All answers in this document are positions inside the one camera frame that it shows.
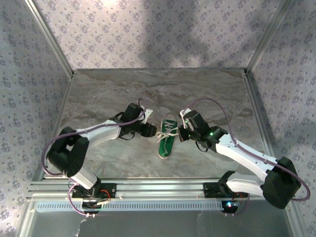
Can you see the white shoelace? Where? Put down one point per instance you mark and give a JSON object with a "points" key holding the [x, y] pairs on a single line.
{"points": [[166, 135]]}

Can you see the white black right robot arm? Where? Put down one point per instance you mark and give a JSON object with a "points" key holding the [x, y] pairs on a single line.
{"points": [[242, 155]]}

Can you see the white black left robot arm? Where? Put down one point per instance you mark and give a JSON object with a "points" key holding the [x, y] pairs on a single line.
{"points": [[103, 133]]}

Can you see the green canvas sneaker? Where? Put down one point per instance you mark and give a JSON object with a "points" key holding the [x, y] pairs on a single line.
{"points": [[165, 149]]}

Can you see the right controller board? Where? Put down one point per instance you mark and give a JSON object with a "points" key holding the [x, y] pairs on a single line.
{"points": [[229, 205]]}

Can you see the controller board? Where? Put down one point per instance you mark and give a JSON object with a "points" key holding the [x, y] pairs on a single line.
{"points": [[229, 205], [92, 205]]}

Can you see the grey metal sheet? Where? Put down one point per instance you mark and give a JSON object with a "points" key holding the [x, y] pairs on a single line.
{"points": [[158, 224]]}

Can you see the left controller board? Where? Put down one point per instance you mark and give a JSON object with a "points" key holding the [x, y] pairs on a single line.
{"points": [[92, 205]]}

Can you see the aluminium mounting rail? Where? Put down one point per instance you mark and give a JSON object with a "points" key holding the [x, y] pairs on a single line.
{"points": [[158, 188]]}

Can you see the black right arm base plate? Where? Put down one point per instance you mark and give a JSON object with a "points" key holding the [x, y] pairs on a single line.
{"points": [[209, 190]]}

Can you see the aluminium table edge rail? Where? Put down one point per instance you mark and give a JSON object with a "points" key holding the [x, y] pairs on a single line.
{"points": [[55, 118], [258, 111]]}

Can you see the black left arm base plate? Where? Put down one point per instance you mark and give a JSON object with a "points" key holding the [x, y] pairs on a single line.
{"points": [[112, 190]]}

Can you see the aluminium frame post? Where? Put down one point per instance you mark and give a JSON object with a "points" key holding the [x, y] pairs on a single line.
{"points": [[269, 34], [49, 37]]}

